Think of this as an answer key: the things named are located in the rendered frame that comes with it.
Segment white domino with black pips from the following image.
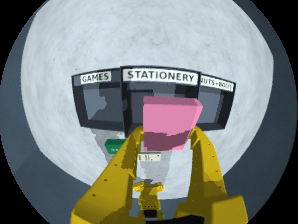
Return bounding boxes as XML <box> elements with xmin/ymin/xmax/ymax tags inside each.
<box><xmin>138</xmin><ymin>151</ymin><xmax>161</xmax><ymax>161</ymax></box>

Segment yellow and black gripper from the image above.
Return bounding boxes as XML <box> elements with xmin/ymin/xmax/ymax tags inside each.
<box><xmin>70</xmin><ymin>125</ymin><xmax>253</xmax><ymax>224</ymax></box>

